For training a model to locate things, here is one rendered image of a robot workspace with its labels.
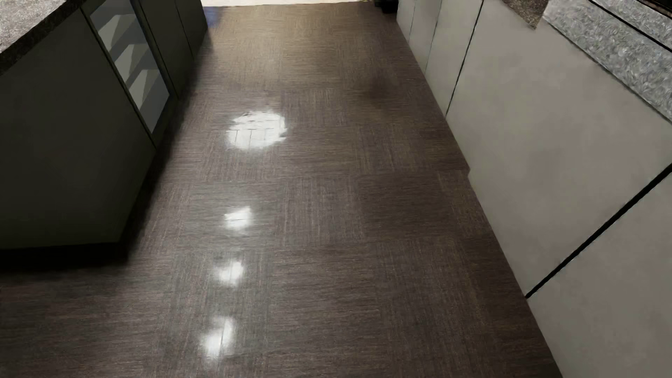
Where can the dark kitchen island cabinet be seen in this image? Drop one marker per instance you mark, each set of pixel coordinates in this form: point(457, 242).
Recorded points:
point(63, 147)

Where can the beige kitchen base cabinets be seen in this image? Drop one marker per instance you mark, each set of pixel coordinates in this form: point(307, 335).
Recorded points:
point(551, 157)

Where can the grey granite kitchen countertop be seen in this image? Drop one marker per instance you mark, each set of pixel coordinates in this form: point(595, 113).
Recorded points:
point(614, 47)

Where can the glass door built-in cooler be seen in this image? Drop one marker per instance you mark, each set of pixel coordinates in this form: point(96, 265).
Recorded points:
point(131, 57)

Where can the grey speckled island countertop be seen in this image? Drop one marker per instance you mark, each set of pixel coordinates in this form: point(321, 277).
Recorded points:
point(18, 18)

